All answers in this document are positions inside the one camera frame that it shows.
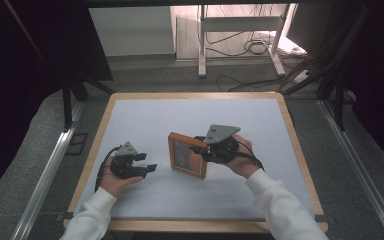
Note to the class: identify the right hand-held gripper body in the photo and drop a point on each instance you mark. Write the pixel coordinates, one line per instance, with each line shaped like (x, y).
(221, 150)

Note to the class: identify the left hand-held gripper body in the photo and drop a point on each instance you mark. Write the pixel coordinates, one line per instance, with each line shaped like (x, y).
(125, 166)

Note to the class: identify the person's left hand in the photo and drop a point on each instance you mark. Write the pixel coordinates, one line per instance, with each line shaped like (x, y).
(113, 185)

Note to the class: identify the person's right hand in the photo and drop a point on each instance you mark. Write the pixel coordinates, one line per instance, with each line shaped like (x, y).
(245, 163)

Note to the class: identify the white table mat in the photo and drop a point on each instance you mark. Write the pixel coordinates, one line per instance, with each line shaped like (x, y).
(186, 113)

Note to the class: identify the black floor grate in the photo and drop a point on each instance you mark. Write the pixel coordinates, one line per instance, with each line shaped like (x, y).
(76, 144)

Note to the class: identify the black metal stand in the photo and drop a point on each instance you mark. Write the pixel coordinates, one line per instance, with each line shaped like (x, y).
(67, 103)
(339, 103)

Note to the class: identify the white power strip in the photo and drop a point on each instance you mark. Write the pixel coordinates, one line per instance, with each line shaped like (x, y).
(302, 76)

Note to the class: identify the white cabinet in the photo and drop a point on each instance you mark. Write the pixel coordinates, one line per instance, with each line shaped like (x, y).
(131, 31)

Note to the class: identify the wooden slat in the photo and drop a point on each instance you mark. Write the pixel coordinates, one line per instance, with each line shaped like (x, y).
(23, 30)

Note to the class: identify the aluminium rail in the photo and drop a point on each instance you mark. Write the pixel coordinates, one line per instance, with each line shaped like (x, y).
(46, 176)
(360, 166)

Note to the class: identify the white metal desk frame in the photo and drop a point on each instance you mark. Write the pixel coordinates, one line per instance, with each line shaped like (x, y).
(240, 24)

